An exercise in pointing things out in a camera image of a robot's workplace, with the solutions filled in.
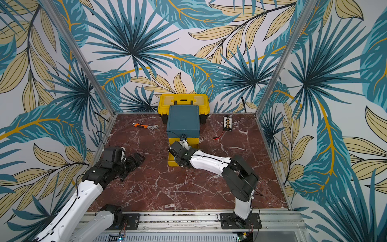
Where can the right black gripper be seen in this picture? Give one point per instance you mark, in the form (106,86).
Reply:
(178,152)

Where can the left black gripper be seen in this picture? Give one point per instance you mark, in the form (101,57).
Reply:
(133,165)

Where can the teal yellow drawer cabinet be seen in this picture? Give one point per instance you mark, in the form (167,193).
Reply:
(184,121)

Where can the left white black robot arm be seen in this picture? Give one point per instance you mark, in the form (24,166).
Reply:
(113,164)

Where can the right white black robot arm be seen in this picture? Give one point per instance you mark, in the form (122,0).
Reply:
(238,175)

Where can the orange adjustable wrench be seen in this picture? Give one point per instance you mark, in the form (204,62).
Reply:
(149,127)

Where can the black battery holder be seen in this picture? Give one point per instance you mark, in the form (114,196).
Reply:
(227,123)

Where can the yellow black toolbox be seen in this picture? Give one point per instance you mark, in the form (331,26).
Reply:
(200,100)

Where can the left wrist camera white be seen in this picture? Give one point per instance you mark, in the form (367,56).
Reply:
(122,154)

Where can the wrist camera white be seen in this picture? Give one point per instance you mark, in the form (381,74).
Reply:
(122,154)
(183,141)

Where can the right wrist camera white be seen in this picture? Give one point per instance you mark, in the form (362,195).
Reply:
(183,141)

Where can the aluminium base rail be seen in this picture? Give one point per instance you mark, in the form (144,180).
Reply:
(278,225)

